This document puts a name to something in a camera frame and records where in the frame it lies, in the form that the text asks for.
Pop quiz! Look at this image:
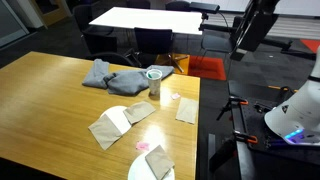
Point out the black stereo camera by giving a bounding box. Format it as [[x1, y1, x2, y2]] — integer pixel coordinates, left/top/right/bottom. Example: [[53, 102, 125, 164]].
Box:
[[189, 1, 221, 15]]

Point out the white plate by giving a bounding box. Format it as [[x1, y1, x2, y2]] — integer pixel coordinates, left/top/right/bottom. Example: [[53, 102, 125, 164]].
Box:
[[127, 152, 176, 180]]

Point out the white paper napkin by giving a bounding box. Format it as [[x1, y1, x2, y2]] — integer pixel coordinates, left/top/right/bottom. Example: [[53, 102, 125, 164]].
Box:
[[105, 111, 133, 135]]

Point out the grey sweater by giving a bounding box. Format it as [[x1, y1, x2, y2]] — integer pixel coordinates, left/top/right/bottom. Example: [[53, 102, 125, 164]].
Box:
[[81, 58, 175, 97]]

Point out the white table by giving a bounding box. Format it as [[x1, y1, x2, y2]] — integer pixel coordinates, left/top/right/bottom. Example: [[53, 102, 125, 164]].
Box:
[[88, 6, 205, 36]]

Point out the black and orange clamp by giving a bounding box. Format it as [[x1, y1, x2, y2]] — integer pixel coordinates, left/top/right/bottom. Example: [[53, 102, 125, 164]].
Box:
[[267, 85, 299, 94], [208, 130, 259, 173], [215, 95, 250, 122]]

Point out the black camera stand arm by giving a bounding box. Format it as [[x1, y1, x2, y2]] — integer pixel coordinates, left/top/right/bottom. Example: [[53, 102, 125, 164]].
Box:
[[199, 13, 320, 61]]

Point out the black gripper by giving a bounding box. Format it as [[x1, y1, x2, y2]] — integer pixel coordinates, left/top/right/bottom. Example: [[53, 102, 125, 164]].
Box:
[[229, 0, 281, 62]]

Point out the brown paper napkin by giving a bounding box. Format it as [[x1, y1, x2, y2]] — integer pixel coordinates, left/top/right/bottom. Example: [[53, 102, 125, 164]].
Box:
[[87, 113, 124, 151], [144, 144, 176, 180], [175, 97, 200, 125], [122, 100, 157, 125]]

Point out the white paper cup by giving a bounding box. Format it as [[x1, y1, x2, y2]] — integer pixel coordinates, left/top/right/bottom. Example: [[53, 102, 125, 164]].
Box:
[[145, 68, 164, 98]]

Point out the wooden door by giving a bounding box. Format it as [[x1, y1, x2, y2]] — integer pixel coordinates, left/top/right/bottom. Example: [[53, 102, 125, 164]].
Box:
[[31, 0, 73, 28]]

